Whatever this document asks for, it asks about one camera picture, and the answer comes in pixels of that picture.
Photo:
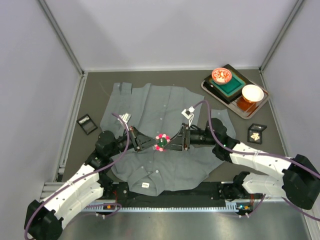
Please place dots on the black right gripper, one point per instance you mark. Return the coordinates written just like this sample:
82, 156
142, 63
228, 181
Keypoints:
186, 137

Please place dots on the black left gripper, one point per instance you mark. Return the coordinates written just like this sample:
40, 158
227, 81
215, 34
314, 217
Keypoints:
135, 139

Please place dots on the grey button-up shirt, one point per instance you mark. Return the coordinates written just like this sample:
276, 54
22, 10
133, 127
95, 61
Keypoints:
157, 110

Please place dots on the gold leaf brooch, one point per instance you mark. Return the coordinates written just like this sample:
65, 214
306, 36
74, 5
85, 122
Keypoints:
255, 136

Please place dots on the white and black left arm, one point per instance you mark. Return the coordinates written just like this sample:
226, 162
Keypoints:
46, 219

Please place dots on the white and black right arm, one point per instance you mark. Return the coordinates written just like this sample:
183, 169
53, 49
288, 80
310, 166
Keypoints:
293, 178

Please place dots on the black left jewellery box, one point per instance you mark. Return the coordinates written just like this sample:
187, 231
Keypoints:
87, 124

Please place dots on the black jewellery box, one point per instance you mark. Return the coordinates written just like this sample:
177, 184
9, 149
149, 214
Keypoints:
87, 124
256, 128

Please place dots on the black rectangular tray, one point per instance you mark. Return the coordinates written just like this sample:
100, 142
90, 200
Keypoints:
233, 71

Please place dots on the brown plastic tray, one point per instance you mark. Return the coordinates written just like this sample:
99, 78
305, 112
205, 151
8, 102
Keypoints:
233, 104

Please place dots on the amber glass dish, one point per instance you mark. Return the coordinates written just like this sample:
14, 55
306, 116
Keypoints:
245, 105

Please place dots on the black right jewellery box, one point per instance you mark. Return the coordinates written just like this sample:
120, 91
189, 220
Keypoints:
256, 128

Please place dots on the red patterned bowl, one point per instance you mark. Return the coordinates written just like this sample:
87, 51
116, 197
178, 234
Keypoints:
221, 76

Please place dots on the green square dish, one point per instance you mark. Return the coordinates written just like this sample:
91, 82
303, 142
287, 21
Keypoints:
232, 88

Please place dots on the white and orange cup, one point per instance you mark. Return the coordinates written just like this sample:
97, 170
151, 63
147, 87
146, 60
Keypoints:
252, 93

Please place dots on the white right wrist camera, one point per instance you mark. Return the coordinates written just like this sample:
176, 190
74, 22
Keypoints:
188, 113

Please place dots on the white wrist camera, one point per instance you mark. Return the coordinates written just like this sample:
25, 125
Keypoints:
188, 113
124, 119

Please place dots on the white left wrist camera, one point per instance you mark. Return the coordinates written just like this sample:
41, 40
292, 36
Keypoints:
124, 119

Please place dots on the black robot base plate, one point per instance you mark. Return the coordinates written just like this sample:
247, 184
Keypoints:
207, 194

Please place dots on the grey slotted cable duct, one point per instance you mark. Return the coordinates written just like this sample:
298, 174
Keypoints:
227, 207

